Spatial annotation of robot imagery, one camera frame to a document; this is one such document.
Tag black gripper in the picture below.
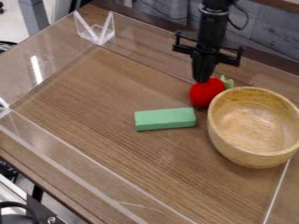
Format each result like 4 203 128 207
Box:
172 31 244 82

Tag red plush fruit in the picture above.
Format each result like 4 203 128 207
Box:
189 75 235 108

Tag wooden bowl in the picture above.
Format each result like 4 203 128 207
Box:
207 87 299 169

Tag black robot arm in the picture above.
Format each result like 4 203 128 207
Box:
172 0 248 83

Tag green rectangular block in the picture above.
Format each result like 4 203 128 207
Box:
135 107 196 131

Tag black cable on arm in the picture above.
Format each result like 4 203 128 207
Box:
227 0 249 32

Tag grey table leg post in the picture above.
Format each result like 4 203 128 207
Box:
17 0 49 36

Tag black clamp bracket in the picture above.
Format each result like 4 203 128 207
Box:
0 194 68 224

